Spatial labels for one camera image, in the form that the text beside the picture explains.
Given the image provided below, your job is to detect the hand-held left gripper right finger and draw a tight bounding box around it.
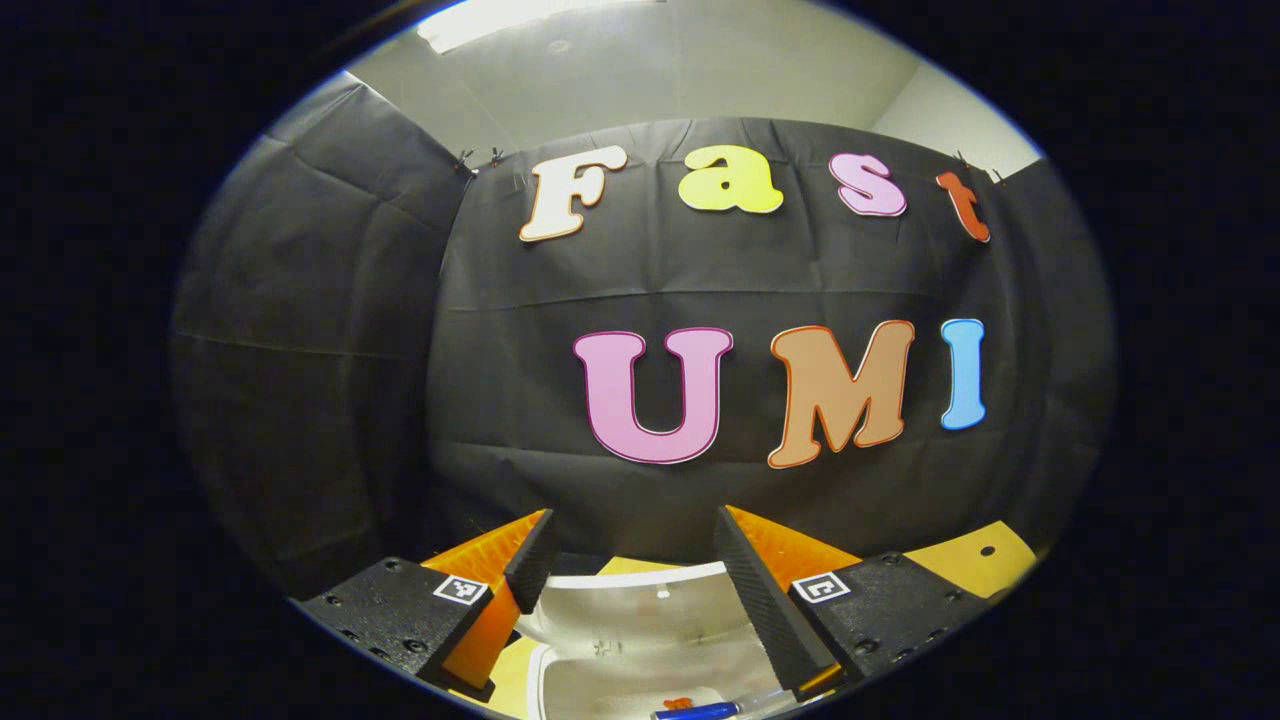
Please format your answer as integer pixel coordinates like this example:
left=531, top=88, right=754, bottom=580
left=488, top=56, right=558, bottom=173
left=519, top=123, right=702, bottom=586
left=712, top=505, right=991, bottom=701

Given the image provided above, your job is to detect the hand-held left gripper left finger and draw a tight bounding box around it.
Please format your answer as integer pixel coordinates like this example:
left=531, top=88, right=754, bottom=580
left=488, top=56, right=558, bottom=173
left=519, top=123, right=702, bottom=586
left=298, top=508, right=561, bottom=703

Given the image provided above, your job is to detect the white desktop garbage bin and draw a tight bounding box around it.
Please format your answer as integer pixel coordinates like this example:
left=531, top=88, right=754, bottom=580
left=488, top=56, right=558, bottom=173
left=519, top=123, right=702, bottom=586
left=515, top=562, right=801, bottom=720

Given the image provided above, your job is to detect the ceiling light panel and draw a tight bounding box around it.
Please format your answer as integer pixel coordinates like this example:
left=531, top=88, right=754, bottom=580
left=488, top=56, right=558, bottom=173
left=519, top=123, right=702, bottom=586
left=415, top=0, right=666, bottom=56

